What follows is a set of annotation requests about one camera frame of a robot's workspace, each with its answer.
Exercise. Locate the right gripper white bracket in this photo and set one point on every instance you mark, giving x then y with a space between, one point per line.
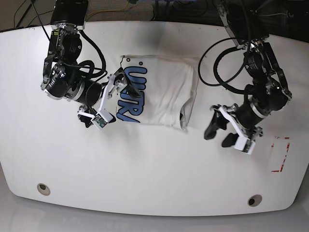
118 81

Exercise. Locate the table grommet hole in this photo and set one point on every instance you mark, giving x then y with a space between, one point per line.
255 200
43 189

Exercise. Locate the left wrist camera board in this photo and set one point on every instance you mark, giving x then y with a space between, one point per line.
244 145

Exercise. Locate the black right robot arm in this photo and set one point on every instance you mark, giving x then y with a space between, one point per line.
65 78

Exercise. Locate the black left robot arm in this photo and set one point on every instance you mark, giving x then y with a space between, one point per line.
269 91

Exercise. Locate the white printed t-shirt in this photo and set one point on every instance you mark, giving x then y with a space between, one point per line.
167 86

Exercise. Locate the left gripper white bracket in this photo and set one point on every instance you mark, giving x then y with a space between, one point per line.
221 117

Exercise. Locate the right table grommet hole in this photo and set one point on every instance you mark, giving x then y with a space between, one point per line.
255 200

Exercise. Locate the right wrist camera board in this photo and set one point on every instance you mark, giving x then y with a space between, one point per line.
100 122

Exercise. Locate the red tape rectangle marking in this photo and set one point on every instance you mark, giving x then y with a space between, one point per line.
278 154

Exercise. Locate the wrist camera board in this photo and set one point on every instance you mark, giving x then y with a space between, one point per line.
244 145
100 122

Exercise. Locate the left table grommet hole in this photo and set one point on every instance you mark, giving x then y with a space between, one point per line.
43 189

